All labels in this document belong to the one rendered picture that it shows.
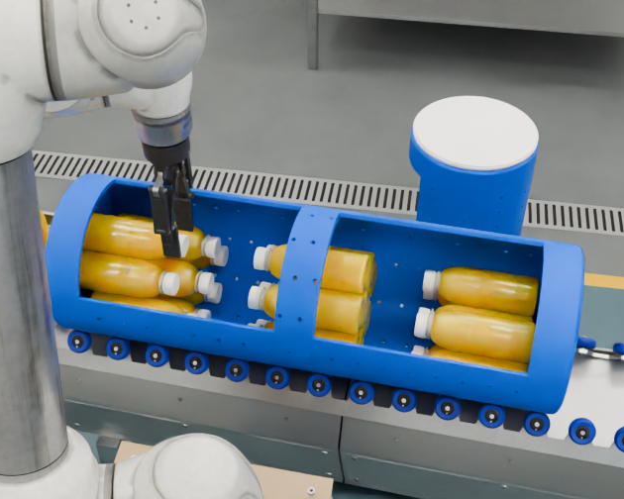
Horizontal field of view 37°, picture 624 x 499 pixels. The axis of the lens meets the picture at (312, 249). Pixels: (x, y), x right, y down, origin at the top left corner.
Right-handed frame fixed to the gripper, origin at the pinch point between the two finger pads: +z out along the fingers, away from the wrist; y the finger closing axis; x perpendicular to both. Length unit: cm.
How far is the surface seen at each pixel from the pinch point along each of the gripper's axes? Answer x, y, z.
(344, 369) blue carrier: -32.2, -13.8, 12.6
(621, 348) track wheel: -79, 9, 21
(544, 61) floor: -71, 274, 121
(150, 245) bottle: 4.2, -2.7, 2.0
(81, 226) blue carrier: 14.2, -6.4, -3.5
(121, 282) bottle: 8.0, -8.3, 6.5
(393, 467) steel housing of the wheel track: -42, -13, 39
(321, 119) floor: 18, 206, 121
